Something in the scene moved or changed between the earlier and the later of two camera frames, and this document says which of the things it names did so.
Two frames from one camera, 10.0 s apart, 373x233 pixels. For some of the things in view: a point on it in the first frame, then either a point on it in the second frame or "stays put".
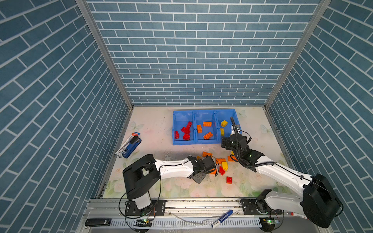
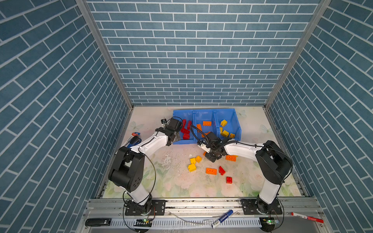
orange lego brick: (206, 124) stays put
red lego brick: (186, 136) stays put
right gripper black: (228, 141) -> (209, 158)
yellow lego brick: (224, 123) stays put
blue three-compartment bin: (203, 127) stays put
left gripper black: (199, 180) -> (176, 133)
